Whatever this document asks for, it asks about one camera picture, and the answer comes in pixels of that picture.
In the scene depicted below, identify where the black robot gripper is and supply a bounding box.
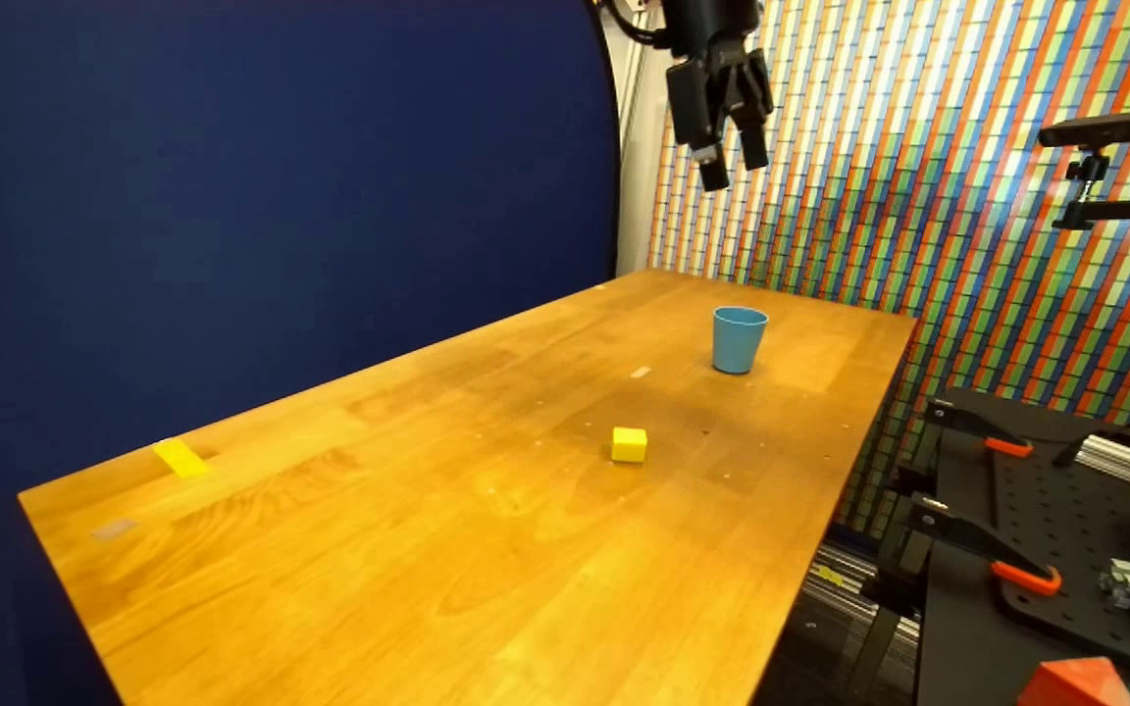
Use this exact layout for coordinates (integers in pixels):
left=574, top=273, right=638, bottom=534
left=664, top=0, right=776, bottom=195

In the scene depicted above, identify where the yellow foam block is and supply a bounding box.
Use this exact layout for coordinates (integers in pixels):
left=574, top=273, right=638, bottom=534
left=609, top=424, right=656, bottom=471

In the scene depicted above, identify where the blue plastic cup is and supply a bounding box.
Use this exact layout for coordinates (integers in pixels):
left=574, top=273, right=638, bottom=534
left=711, top=304, right=772, bottom=381

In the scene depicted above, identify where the dark blue backdrop panel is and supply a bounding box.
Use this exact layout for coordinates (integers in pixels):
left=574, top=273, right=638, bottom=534
left=0, top=0, right=625, bottom=706

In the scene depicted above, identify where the black perforated breadboard table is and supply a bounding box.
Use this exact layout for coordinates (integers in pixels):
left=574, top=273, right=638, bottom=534
left=910, top=389, right=1130, bottom=706

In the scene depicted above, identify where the yellow tape strip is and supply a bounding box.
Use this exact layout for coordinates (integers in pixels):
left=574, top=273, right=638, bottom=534
left=149, top=440, right=215, bottom=482

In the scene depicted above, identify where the orange red angular object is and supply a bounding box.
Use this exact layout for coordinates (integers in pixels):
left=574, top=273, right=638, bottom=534
left=1010, top=653, right=1130, bottom=706

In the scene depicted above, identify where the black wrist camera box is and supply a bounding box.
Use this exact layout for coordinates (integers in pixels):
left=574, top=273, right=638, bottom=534
left=664, top=58, right=706, bottom=148

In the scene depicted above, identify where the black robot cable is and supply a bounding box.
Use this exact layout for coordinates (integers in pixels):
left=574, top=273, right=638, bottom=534
left=591, top=0, right=691, bottom=56

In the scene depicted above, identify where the black external camera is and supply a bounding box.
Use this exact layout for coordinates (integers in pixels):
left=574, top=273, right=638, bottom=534
left=1037, top=108, right=1130, bottom=152

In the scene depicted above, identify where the black clamp with orange handle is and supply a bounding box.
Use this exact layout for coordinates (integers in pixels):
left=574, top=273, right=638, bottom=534
left=918, top=395, right=1041, bottom=467
left=898, top=491, right=1068, bottom=606

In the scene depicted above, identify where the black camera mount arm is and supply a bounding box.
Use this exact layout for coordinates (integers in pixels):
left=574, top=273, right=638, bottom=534
left=1048, top=146, right=1130, bottom=241

